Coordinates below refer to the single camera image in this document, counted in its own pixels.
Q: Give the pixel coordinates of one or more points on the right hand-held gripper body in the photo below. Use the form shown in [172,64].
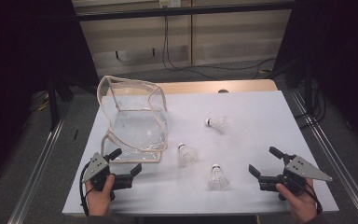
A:
[301,168]

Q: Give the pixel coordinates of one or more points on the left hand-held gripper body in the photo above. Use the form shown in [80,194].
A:
[96,165]

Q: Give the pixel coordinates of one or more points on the clear plastic bag beige trim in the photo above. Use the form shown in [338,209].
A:
[136,127]

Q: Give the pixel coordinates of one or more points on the white shuttlecock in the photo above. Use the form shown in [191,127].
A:
[186,155]
[217,179]
[219,125]

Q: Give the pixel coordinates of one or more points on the person's left hand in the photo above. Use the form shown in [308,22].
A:
[99,200]

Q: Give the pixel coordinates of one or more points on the person's right hand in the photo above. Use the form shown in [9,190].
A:
[301,207]

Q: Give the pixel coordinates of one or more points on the white table mat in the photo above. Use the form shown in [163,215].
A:
[254,140]

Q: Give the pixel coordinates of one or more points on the small black floor piece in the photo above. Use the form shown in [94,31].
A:
[75,134]

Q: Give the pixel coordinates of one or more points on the black metal stand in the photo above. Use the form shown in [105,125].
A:
[307,87]
[53,109]

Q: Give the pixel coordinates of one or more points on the dark round table grommet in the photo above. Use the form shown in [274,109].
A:
[223,91]

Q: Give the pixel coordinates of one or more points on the dark curtain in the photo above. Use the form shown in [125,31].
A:
[348,62]
[18,62]

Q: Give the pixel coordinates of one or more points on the metal floor rail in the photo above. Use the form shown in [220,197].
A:
[332,158]
[37,174]

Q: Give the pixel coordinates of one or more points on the small black wall clip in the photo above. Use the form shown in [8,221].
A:
[117,55]

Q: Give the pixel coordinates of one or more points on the white wall socket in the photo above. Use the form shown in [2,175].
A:
[170,3]

